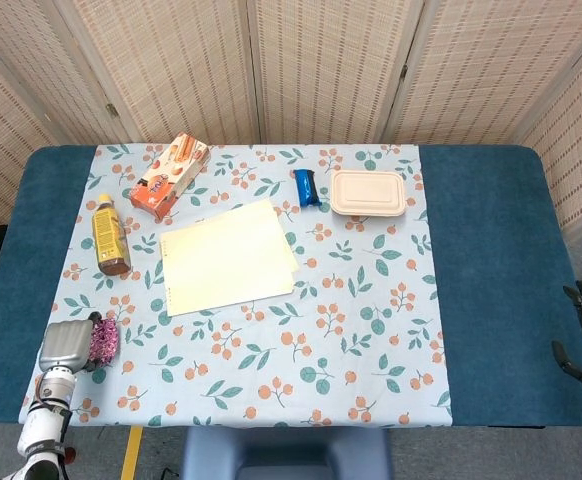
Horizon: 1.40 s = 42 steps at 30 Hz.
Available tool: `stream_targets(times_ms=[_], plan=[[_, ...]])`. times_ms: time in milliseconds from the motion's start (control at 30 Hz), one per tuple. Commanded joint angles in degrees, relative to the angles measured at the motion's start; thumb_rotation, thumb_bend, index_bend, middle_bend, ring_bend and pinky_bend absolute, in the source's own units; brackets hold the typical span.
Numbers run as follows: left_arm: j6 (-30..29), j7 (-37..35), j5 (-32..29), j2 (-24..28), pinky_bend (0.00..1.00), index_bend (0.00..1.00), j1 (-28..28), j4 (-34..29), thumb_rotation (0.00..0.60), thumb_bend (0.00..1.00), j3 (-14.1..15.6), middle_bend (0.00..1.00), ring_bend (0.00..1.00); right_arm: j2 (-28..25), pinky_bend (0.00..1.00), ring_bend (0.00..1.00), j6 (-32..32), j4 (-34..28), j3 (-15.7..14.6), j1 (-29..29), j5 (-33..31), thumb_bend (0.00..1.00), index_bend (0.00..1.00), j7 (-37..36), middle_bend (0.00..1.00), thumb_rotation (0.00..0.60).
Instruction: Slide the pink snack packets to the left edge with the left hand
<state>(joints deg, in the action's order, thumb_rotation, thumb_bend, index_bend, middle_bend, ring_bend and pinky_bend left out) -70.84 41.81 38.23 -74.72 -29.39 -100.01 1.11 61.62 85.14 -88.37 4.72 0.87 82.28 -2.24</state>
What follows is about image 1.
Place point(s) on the brass screen hinge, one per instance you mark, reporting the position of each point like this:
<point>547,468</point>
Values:
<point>113,110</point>
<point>403,70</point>

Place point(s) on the red cylinder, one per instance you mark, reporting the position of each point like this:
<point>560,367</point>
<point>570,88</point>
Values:
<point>71,454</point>

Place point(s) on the cream loose-leaf paper pad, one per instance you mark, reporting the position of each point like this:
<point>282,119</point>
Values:
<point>226,255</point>

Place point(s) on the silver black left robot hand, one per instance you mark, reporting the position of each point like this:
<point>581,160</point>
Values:
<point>66,345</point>

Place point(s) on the blue snack packet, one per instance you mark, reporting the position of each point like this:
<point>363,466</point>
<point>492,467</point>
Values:
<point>305,187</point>

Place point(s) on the beige lidded lunch box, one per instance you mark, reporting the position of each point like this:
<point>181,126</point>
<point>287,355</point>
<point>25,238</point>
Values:
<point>366,192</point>

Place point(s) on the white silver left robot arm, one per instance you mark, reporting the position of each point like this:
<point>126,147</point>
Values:
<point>46,430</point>

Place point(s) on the tea bottle with yellow label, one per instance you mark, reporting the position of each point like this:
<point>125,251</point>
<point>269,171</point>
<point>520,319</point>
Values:
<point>108,235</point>

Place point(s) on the light blue fruit-print tablecloth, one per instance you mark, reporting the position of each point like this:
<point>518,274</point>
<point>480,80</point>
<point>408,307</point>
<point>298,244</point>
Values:
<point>346,300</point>

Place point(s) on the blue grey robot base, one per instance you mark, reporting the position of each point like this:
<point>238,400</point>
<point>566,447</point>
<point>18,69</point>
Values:
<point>281,450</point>

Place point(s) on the teal table cover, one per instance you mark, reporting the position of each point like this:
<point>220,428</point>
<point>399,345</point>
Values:
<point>491,250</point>

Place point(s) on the loose cream paper sheet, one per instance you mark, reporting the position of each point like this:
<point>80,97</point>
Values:
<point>294,262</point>

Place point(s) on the orange biscuit box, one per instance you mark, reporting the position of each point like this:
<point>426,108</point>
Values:
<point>166,180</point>

